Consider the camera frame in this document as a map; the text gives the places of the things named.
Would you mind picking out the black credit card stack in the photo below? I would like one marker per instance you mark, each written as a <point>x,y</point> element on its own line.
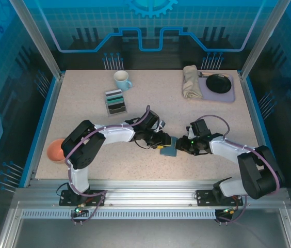
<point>117,105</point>

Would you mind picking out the green credit card stack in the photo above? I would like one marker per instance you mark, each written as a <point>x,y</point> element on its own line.
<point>115,98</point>

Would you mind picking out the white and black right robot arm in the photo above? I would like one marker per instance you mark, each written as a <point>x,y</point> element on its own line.
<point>223,149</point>

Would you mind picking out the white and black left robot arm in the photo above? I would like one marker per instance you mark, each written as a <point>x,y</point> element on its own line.
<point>117,135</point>

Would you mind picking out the lilac tray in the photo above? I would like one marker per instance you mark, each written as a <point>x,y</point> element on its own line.
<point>220,97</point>

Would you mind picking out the beige folded cloth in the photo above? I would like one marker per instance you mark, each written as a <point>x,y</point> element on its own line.
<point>190,82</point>

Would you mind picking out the light blue mug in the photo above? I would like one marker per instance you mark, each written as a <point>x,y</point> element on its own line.
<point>121,82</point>

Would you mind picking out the black plate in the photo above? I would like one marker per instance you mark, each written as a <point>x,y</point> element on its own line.
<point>219,84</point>

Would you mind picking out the metal fork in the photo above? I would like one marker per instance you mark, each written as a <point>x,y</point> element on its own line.
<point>202,75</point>

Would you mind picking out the small circuit board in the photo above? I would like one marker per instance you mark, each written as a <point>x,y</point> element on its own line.
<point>79,211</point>
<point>226,211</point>

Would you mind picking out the wooden utensil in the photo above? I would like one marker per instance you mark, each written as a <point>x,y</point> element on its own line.
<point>225,75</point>

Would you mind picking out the orange bowl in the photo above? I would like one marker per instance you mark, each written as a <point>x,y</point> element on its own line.
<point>54,152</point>

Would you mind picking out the aluminium frame rail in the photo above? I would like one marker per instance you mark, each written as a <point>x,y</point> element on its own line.
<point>148,191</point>

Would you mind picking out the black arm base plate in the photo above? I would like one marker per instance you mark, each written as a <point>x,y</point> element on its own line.
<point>204,197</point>
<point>96,197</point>

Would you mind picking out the aluminium table side rail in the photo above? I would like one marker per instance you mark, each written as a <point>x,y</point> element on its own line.
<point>46,124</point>
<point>255,124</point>

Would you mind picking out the aluminium frame post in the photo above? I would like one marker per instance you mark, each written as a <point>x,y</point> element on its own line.
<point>261,41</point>
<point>40,41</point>

